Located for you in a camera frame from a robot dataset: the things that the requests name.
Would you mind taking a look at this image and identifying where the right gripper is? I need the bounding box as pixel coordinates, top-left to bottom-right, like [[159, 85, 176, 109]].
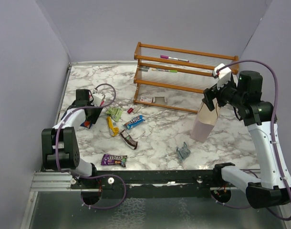
[[203, 75, 245, 110]]

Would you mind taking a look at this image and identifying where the blue Burts chips bag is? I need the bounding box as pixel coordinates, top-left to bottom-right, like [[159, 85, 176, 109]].
[[80, 121, 93, 129]]

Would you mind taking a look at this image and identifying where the white paper bag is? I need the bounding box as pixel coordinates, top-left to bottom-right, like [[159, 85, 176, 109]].
[[189, 98, 220, 143]]

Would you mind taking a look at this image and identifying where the green snack packet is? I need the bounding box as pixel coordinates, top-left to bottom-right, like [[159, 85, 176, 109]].
[[105, 107, 123, 122]]

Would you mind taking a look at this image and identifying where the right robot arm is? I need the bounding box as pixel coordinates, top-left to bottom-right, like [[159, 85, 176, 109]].
[[203, 68, 291, 209]]

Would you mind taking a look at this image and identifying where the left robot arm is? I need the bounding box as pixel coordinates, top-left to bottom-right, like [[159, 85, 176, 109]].
[[42, 89, 105, 188]]

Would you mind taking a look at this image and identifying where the yellow snack bar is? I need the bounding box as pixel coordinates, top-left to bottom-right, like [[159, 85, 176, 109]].
[[106, 116, 119, 137]]

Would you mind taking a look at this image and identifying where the wooden shelf rack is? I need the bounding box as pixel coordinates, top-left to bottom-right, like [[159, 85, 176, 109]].
[[134, 42, 239, 104]]

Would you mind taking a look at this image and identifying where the brown chocolate bar wrapper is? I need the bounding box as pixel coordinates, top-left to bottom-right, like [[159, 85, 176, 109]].
[[120, 130, 138, 150]]

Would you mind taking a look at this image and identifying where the small white eraser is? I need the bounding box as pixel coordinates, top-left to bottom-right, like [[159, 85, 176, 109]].
[[134, 106, 141, 113]]

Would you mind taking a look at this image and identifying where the blue M&M's packet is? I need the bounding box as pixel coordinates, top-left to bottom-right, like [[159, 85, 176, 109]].
[[123, 115, 145, 130]]

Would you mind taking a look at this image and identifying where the purple M&M's packet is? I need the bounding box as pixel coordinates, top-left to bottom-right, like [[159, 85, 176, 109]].
[[101, 154, 127, 167]]

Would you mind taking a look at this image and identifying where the red white card box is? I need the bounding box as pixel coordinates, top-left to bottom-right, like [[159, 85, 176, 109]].
[[140, 96, 153, 103]]

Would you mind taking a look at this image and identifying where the grey plastic clip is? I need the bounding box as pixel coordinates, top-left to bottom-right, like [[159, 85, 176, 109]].
[[176, 142, 191, 162]]

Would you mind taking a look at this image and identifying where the green capped marker pen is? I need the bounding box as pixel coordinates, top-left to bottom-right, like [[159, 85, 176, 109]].
[[151, 68, 177, 73]]

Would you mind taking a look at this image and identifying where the magenta marker pen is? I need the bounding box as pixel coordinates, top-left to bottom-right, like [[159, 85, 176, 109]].
[[160, 55, 189, 62]]

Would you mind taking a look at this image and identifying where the small grey block on shelf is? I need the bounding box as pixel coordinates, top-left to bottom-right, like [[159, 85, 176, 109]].
[[139, 68, 149, 72]]

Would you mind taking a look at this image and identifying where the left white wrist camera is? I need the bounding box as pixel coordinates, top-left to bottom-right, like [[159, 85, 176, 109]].
[[91, 92, 105, 106]]

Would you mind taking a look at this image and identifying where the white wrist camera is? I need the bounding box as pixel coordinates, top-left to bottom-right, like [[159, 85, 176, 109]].
[[91, 92, 105, 106], [212, 63, 232, 90]]

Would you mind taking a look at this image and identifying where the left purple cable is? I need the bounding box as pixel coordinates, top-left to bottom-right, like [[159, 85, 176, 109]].
[[55, 83, 127, 210]]

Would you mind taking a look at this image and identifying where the purple cable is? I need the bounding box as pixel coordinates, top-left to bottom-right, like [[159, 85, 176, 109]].
[[55, 83, 127, 210], [211, 59, 291, 221]]

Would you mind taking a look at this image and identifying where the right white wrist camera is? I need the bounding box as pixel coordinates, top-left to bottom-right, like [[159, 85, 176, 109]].
[[212, 63, 232, 90]]

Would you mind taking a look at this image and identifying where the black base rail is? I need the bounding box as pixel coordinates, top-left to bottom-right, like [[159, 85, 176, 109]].
[[70, 169, 223, 199]]

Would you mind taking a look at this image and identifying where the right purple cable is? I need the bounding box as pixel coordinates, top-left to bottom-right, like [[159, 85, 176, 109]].
[[211, 59, 291, 221]]

